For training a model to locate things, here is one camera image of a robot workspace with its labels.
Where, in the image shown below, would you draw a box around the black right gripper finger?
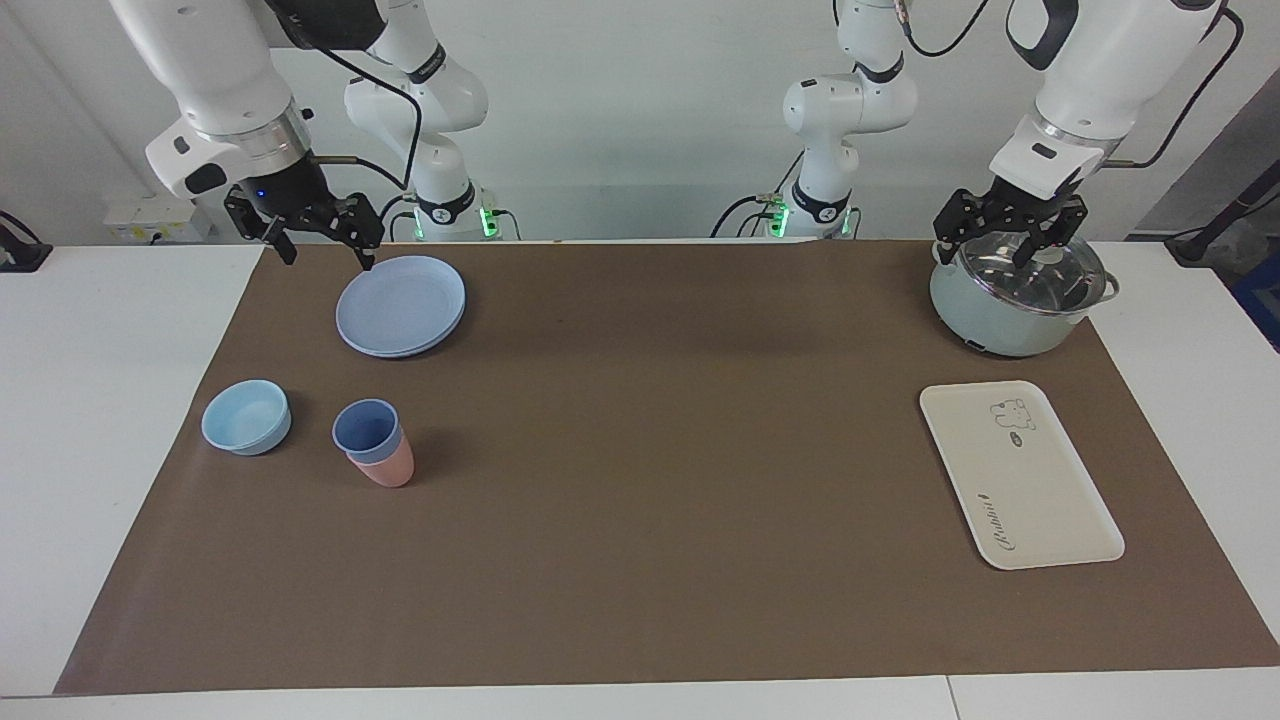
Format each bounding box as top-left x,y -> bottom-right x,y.
224,188 -> 299,267
324,192 -> 387,272

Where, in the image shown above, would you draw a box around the pink cup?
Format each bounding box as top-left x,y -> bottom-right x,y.
345,430 -> 415,489

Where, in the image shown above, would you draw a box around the blue ribbed cup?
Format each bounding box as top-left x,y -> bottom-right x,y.
332,399 -> 406,467

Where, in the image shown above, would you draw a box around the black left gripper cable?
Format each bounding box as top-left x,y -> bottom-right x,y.
1105,5 -> 1246,169

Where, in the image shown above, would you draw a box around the brown table mat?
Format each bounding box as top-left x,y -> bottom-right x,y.
53,240 -> 1280,696

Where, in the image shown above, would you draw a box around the pale blue plate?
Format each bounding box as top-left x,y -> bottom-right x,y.
335,255 -> 468,359

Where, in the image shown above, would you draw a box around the white wall socket box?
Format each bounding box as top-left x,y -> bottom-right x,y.
103,195 -> 216,245

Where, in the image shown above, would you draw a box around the black arm base cables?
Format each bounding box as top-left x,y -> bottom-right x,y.
710,150 -> 807,239
372,192 -> 416,243

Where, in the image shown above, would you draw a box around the cream tray with bear print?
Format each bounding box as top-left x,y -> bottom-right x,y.
919,380 -> 1126,571

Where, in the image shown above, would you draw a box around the glass pot lid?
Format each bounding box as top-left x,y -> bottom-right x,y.
950,232 -> 1111,317

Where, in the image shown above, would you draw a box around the black table clamp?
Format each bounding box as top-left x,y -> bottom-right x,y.
0,210 -> 53,273

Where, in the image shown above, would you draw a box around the black left arm base cables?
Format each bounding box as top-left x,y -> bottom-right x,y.
710,150 -> 807,239

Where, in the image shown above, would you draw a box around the black right arm base cables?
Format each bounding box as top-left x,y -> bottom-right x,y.
372,192 -> 416,243

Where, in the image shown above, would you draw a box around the light blue bowl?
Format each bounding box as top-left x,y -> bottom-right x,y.
201,379 -> 293,457

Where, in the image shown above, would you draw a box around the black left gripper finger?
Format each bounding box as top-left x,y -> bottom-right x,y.
1011,198 -> 1090,270
932,188 -> 987,267

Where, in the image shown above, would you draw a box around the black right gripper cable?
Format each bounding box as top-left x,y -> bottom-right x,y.
265,0 -> 426,193

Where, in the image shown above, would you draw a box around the pale green cooking pot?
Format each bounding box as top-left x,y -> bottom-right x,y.
929,238 -> 1121,358

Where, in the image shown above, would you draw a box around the black stand with cables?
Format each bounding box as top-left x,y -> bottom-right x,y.
1165,185 -> 1280,267

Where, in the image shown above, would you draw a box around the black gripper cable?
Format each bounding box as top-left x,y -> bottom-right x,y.
1105,5 -> 1246,169
265,0 -> 426,193

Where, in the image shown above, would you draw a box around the black left arm joint cable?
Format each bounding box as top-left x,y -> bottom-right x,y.
895,0 -> 991,58

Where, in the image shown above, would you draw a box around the blue crate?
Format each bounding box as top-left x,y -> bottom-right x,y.
1232,250 -> 1280,353

